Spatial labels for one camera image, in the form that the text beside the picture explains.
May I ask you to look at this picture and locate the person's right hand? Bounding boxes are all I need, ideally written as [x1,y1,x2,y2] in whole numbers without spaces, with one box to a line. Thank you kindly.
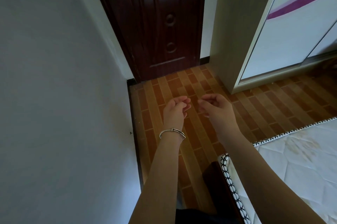
[197,94,239,133]

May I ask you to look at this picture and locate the person's left hand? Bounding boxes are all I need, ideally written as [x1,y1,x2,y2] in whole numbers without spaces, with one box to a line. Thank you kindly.
[163,96,191,131]

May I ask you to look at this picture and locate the person's right forearm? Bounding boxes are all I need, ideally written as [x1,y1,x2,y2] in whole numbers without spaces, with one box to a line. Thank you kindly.
[215,126,327,224]

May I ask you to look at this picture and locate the person's left forearm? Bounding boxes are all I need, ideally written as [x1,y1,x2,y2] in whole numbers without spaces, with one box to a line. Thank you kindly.
[128,128,186,224]

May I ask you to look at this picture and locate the dark skirting board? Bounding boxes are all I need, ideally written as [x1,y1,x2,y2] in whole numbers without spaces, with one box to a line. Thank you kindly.
[127,79,145,189]

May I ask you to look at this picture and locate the dark brown wooden door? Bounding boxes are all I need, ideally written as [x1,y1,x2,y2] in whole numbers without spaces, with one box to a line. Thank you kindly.
[86,0,207,83]

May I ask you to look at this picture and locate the white quilted mattress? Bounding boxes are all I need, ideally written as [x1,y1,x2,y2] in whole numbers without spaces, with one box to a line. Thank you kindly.
[220,117,337,224]

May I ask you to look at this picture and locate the white wardrobe with purple print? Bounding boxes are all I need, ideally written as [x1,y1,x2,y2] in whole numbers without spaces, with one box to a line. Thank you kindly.
[231,0,337,95]

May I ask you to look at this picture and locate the person's dark trousers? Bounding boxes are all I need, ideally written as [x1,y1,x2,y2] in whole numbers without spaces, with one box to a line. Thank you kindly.
[175,207,230,224]

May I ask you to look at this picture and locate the silver bangle bracelet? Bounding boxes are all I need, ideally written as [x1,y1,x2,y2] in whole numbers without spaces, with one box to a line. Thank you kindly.
[159,128,186,142]

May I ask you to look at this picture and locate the dark wooden bed frame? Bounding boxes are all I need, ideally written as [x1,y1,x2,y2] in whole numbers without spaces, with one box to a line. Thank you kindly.
[202,161,245,224]

